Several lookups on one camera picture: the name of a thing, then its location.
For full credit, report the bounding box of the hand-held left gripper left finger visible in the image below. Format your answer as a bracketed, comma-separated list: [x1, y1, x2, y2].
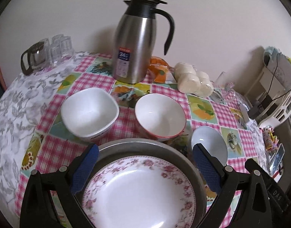
[19, 143, 99, 228]

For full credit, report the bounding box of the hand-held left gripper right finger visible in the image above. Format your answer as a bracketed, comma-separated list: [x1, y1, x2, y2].
[192, 143, 273, 228]

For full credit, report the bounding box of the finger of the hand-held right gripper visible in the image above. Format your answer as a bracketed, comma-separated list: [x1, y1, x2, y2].
[245, 158, 270, 183]

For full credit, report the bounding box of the round stainless steel plate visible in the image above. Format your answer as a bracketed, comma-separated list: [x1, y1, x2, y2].
[95, 138, 208, 228]

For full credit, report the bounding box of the pink floral round plate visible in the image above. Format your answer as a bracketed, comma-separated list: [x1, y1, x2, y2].
[81, 155, 197, 228]

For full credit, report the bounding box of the strawberry print bowl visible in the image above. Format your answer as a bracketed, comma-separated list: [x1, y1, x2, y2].
[135, 93, 187, 142]

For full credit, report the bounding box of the smartphone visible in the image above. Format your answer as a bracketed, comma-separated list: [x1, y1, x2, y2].
[269, 144, 286, 173]

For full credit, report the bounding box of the pale blue round bowl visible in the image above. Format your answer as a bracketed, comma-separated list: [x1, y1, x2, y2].
[191, 126, 228, 167]

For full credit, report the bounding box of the colourful candy packet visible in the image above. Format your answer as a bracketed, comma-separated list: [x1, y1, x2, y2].
[262, 127, 278, 150]

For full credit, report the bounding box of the pink checkered tablecloth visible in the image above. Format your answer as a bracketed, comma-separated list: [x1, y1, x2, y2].
[15, 52, 267, 228]

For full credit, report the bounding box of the white square bowl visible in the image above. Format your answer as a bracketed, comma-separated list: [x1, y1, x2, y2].
[60, 87, 120, 141]

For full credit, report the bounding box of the black charger block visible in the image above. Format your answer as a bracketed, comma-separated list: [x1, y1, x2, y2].
[248, 101, 264, 120]

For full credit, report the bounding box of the white lattice chair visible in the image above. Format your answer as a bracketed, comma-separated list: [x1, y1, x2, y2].
[249, 50, 291, 127]

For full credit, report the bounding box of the clear glass mug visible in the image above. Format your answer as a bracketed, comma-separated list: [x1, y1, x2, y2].
[211, 71, 238, 104]

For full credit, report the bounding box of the bag of steamed buns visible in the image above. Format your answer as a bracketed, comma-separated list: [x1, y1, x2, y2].
[173, 62, 215, 98]

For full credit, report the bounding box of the grey floral cloth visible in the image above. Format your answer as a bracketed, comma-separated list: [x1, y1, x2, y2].
[0, 51, 89, 219]

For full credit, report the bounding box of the grey green cloth bag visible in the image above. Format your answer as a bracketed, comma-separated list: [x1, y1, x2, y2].
[263, 46, 291, 76]

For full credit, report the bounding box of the orange snack packet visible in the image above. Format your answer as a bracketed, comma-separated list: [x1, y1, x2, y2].
[148, 56, 171, 83]

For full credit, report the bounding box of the clear drinking glass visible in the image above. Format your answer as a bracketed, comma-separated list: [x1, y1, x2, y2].
[49, 46, 64, 66]
[61, 36, 73, 59]
[51, 34, 65, 53]

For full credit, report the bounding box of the stainless steel thermos jug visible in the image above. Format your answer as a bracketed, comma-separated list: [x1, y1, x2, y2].
[112, 0, 175, 84]

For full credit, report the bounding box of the black cable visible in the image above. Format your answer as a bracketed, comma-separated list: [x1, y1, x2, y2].
[266, 52, 291, 102]

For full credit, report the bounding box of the glass carafe with dark handle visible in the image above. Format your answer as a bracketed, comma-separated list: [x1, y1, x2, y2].
[20, 41, 50, 76]

